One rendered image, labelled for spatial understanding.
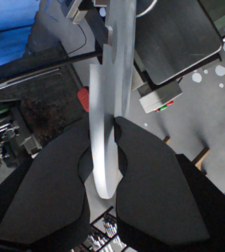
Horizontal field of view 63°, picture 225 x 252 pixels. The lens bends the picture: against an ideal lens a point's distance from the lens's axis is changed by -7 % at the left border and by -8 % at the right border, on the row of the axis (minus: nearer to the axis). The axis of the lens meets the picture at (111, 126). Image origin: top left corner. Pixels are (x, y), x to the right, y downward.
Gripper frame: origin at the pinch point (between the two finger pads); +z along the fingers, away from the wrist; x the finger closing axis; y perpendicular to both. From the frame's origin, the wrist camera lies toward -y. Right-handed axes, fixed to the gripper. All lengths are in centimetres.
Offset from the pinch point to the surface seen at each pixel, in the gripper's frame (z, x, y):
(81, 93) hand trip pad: 42.9, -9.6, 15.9
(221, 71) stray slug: 27.3, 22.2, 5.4
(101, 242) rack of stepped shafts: 97, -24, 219
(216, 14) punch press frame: 29.3, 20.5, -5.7
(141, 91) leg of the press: 45.5, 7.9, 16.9
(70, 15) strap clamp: 46.4, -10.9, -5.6
